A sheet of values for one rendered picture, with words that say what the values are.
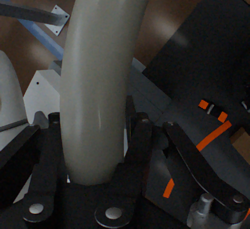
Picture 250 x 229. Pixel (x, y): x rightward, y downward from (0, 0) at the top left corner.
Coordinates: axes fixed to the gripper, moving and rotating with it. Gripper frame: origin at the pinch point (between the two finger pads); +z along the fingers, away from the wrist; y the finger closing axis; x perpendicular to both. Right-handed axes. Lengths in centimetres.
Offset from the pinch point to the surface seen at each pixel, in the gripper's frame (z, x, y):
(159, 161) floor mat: 107, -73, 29
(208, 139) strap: 96, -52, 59
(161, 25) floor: 118, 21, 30
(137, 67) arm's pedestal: 120, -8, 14
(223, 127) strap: 94, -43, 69
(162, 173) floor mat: 105, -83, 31
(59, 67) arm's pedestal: 48, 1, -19
